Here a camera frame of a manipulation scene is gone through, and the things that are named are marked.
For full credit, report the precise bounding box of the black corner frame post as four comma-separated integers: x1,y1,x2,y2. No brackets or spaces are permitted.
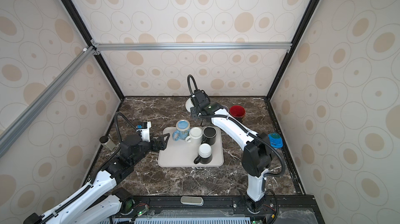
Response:
266,0,320,102

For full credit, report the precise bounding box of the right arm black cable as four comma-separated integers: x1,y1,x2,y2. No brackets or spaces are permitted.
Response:
186,74,286,224

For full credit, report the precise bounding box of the cup with blue lid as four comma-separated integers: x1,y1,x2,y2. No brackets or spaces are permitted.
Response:
268,133,283,149

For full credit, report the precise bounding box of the small glass jar dark lid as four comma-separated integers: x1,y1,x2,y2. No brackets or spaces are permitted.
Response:
99,135,116,151

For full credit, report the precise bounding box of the black skull mug red inside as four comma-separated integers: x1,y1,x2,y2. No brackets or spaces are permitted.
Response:
229,105,246,123

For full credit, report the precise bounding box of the diagonal aluminium rail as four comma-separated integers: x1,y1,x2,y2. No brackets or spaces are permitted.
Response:
1,46,94,156

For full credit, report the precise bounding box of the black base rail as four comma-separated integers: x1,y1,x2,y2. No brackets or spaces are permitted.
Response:
102,193,324,224

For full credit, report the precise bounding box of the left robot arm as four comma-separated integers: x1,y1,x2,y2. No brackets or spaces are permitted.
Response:
24,133,170,224

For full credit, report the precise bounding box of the horizontal aluminium rail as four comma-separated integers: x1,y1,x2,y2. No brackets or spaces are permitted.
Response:
94,42,292,51

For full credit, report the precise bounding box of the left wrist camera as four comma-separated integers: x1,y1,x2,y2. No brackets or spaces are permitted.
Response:
136,121,152,142

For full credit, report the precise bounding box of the plain white mug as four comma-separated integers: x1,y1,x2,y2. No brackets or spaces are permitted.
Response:
185,127,203,145

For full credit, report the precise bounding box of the white ribbed mug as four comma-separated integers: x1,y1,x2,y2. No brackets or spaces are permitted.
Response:
185,98,194,112

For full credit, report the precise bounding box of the beige plastic tray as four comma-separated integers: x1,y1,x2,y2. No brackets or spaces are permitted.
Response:
158,127,224,168

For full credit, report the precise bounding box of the black mug white rim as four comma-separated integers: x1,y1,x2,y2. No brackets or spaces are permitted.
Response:
202,127,217,146

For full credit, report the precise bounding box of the black left corner post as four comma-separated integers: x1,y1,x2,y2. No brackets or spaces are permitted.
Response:
60,0,125,102

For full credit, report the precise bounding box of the blue butterfly mug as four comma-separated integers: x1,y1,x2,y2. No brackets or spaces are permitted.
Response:
172,120,190,141

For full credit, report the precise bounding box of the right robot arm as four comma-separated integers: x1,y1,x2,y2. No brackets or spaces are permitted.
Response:
190,89,272,202

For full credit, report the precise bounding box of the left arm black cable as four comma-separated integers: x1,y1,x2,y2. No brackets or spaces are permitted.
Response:
40,111,138,224

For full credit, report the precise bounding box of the black and white mug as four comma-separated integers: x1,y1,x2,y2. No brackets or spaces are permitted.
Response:
194,143,213,165

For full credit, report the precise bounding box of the grey oval base badge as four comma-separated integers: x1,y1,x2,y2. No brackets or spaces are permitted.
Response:
180,196,204,206

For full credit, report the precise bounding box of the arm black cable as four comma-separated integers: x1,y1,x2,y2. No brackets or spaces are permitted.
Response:
186,74,286,224
40,111,138,224

